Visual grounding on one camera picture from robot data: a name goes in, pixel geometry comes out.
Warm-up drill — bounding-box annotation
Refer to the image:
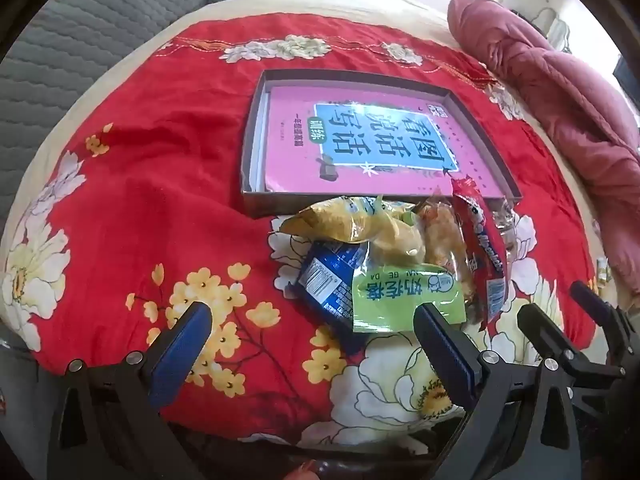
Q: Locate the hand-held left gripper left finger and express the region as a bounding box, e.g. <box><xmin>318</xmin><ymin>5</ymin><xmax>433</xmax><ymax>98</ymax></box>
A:
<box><xmin>47</xmin><ymin>301</ymin><xmax>213</xmax><ymax>480</ymax></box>

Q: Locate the red floral blanket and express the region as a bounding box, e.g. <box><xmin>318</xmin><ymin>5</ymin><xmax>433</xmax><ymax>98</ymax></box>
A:
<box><xmin>2</xmin><ymin>15</ymin><xmax>601</xmax><ymax>448</ymax></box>

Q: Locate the yellow snack packet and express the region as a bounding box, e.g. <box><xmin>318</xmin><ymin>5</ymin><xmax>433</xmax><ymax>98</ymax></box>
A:
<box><xmin>279</xmin><ymin>195</ymin><xmax>426</xmax><ymax>266</ymax></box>

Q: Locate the black screen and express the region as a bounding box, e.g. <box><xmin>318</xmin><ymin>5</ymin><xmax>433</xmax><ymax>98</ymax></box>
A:
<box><xmin>612</xmin><ymin>54</ymin><xmax>640</xmax><ymax>93</ymax></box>

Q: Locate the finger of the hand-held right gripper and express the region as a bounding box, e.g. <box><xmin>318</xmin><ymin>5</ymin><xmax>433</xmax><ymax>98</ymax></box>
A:
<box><xmin>517</xmin><ymin>304</ymin><xmax>626</xmax><ymax>386</ymax></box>
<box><xmin>570</xmin><ymin>281</ymin><xmax>628</xmax><ymax>356</ymax></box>

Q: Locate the red sausage packet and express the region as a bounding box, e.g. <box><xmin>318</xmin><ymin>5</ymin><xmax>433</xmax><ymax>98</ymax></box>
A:
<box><xmin>447</xmin><ymin>175</ymin><xmax>508</xmax><ymax>331</ymax></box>

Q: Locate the pink quilt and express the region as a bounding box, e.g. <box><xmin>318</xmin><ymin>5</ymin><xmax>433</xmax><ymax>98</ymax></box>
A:
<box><xmin>446</xmin><ymin>0</ymin><xmax>640</xmax><ymax>306</ymax></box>

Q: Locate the clear pastry packet purple label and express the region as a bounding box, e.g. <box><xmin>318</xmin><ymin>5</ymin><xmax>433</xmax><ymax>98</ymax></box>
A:
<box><xmin>415</xmin><ymin>187</ymin><xmax>478</xmax><ymax>306</ymax></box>

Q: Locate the white metal rack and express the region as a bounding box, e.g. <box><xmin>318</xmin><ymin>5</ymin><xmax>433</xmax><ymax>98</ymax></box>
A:
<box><xmin>530</xmin><ymin>7</ymin><xmax>571</xmax><ymax>53</ymax></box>

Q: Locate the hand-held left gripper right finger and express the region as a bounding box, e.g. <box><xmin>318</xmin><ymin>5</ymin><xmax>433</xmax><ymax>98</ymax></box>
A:
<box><xmin>415</xmin><ymin>302</ymin><xmax>581</xmax><ymax>480</ymax></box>

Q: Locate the grey quilted cushion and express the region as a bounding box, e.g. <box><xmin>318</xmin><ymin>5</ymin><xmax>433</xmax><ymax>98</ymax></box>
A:
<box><xmin>0</xmin><ymin>0</ymin><xmax>241</xmax><ymax>241</ymax></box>

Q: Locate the green snack packet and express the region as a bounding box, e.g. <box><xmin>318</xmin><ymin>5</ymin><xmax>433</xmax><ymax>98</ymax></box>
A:
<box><xmin>351</xmin><ymin>252</ymin><xmax>468</xmax><ymax>333</ymax></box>

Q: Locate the grey shallow box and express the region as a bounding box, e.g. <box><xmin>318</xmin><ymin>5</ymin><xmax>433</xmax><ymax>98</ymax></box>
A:
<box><xmin>240</xmin><ymin>69</ymin><xmax>523</xmax><ymax>218</ymax></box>

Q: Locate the pink book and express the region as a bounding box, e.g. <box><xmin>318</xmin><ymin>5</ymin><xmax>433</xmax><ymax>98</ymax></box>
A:
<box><xmin>262</xmin><ymin>85</ymin><xmax>506</xmax><ymax>198</ymax></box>

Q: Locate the clear-edged brown snack packet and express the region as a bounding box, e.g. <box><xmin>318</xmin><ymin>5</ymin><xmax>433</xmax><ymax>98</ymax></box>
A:
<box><xmin>492</xmin><ymin>199</ymin><xmax>523</xmax><ymax>261</ymax></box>

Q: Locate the blue snack packet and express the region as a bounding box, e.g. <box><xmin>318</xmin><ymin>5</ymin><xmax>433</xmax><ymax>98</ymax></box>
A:
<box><xmin>295</xmin><ymin>240</ymin><xmax>371</xmax><ymax>353</ymax></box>

